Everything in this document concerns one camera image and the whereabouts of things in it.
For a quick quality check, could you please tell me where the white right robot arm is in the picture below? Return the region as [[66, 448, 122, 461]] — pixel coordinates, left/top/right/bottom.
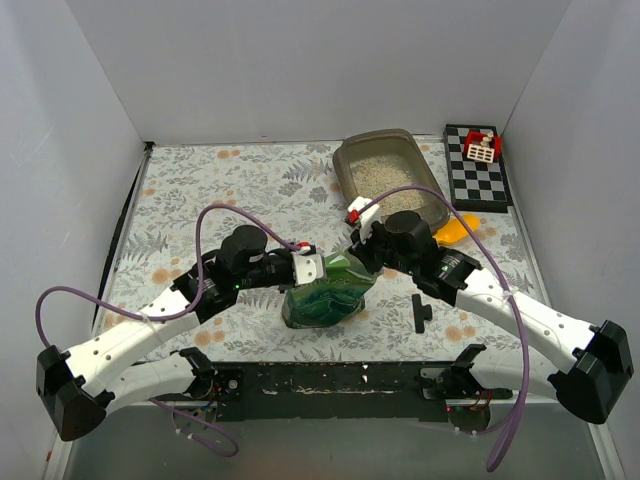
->
[[346, 205, 634, 424]]

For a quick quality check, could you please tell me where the black white chessboard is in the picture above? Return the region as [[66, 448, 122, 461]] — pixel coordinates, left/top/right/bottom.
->
[[443, 124, 513, 213]]

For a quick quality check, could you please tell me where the floral table mat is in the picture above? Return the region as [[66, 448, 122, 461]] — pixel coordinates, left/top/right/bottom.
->
[[95, 142, 520, 362]]

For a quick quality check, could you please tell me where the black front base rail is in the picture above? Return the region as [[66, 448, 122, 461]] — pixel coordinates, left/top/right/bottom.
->
[[164, 361, 506, 424]]

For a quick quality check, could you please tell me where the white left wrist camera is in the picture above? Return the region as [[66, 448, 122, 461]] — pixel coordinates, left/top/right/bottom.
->
[[292, 242, 326, 287]]

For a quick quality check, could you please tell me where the yellow plastic scoop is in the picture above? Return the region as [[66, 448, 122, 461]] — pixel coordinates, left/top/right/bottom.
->
[[433, 213, 480, 246]]

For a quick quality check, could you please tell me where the red white toy block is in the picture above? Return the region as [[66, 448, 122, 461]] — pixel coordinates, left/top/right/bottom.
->
[[463, 130, 502, 163]]

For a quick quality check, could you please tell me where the green cat litter bag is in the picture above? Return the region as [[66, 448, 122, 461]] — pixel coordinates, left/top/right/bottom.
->
[[282, 250, 381, 329]]

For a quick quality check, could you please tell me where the grey litter box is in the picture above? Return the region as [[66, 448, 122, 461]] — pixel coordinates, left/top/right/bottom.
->
[[333, 129, 449, 232]]

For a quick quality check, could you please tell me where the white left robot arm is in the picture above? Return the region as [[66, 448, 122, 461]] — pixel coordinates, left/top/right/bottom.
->
[[36, 225, 315, 441]]

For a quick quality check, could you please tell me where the black bag clip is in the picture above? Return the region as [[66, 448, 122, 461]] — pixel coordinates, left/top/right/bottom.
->
[[411, 294, 433, 334]]

